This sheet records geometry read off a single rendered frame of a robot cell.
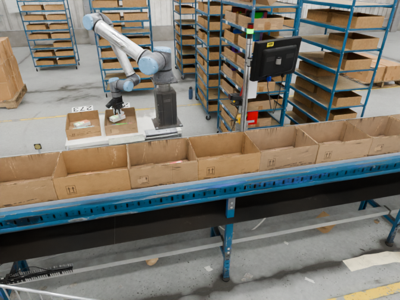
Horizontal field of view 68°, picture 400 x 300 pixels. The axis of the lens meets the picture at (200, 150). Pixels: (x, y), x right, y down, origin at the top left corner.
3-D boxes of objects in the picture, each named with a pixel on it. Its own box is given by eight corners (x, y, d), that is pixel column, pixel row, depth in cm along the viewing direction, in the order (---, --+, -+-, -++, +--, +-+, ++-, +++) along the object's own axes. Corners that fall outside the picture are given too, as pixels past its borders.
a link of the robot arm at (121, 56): (99, 13, 261) (135, 85, 284) (89, 15, 251) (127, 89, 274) (108, 8, 254) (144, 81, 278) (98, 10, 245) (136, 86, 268)
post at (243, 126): (246, 136, 279) (255, 37, 235) (248, 138, 275) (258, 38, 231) (234, 138, 277) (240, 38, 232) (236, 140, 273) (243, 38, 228)
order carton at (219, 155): (242, 152, 212) (244, 131, 203) (258, 175, 187) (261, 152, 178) (187, 159, 204) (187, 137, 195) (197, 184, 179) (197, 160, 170)
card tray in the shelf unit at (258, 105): (233, 98, 347) (234, 90, 342) (258, 96, 354) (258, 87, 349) (247, 111, 314) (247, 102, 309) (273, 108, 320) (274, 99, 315)
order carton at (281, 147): (291, 146, 219) (296, 125, 211) (314, 167, 194) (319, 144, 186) (241, 152, 211) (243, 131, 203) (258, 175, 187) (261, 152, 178)
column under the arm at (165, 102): (150, 119, 294) (148, 86, 277) (176, 115, 300) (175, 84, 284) (155, 130, 272) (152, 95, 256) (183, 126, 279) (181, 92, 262)
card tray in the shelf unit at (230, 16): (224, 19, 348) (225, 9, 343) (249, 18, 353) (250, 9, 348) (234, 23, 314) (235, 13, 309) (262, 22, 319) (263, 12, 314)
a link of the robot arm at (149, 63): (167, 58, 243) (94, 7, 246) (156, 64, 229) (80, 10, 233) (161, 73, 253) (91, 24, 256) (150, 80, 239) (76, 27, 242)
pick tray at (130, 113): (136, 116, 300) (134, 106, 295) (138, 133, 268) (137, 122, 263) (106, 119, 294) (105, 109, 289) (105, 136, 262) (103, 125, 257)
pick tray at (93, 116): (99, 119, 294) (97, 109, 289) (102, 136, 262) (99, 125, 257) (69, 122, 286) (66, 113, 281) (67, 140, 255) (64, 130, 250)
